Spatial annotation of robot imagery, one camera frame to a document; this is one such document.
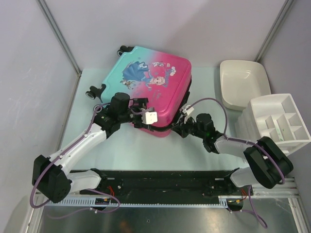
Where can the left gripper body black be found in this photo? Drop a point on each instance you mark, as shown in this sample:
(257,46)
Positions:
(136,113)

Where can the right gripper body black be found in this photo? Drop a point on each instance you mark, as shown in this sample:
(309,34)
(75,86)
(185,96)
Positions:
(188,127)

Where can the pink and teal children's suitcase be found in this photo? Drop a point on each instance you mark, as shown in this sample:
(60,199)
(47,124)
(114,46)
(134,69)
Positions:
(164,79)

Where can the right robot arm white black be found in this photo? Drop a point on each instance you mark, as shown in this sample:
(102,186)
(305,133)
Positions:
(267,164)

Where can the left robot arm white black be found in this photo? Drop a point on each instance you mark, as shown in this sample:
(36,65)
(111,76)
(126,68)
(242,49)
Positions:
(52,175)

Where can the cream plastic basin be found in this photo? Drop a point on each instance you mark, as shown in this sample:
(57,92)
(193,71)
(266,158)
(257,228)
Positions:
(242,81)

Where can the white divided organizer tray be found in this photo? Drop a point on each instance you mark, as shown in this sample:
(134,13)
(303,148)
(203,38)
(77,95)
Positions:
(277,117)

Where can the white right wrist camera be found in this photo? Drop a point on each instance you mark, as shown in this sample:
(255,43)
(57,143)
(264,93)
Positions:
(186,110)

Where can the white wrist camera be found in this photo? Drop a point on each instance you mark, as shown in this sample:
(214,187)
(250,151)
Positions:
(149,117)
(186,110)

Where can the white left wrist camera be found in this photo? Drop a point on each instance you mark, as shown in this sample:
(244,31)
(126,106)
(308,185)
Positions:
(149,117)

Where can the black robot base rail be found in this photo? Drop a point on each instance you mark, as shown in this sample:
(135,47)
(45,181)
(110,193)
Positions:
(172,184)

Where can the white slotted cable duct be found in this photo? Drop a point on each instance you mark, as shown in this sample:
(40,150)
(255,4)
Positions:
(187,201)

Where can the left aluminium frame post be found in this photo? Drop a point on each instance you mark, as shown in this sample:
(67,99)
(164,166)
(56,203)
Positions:
(59,35)

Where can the aluminium frame post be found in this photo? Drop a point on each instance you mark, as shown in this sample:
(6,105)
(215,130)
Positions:
(276,26)
(59,35)

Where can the right aluminium frame post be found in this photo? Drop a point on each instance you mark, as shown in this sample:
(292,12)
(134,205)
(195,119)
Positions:
(276,26)

